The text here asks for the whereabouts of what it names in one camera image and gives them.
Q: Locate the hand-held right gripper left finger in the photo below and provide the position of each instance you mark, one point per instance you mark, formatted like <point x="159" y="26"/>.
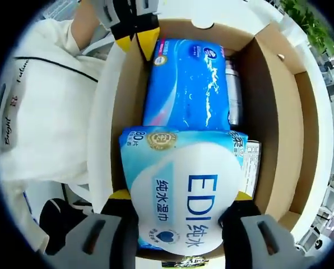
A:
<point x="99" y="241"/>

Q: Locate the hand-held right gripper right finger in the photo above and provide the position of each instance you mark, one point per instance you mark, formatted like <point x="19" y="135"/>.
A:
<point x="268" y="241"/>

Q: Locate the blue soft tissue pack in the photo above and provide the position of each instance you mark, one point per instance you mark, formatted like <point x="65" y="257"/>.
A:
<point x="183" y="84"/>

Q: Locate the slim white carton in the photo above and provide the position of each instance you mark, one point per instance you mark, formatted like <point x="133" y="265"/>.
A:
<point x="252" y="168"/>

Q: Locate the silver white pump bottle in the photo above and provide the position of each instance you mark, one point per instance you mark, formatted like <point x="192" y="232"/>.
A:
<point x="233" y="89"/>

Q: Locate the white blue wet wipes pack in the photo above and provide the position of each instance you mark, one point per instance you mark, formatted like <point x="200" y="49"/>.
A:
<point x="183" y="173"/>

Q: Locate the brown cardboard shoe box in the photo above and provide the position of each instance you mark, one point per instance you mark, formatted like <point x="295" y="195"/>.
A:
<point x="268" y="112"/>

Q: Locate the person's black white sneaker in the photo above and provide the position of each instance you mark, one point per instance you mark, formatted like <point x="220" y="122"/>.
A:
<point x="81" y="204"/>

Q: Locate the person's dark trousers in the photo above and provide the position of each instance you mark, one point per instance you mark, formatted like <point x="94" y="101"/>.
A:
<point x="57" y="224"/>

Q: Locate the person in white shirt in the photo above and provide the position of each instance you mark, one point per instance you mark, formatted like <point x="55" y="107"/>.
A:
<point x="52" y="117"/>

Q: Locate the green potted plant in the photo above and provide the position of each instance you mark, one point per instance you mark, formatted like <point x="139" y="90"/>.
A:
<point x="307" y="19"/>

